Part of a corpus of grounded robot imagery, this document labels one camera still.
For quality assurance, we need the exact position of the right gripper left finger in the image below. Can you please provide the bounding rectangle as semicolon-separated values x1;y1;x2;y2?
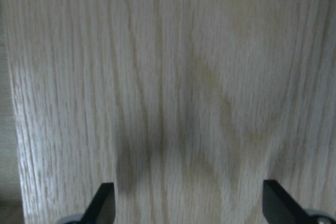
79;183;116;224

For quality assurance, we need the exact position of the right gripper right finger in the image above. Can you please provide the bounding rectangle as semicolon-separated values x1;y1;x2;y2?
262;180;312;224

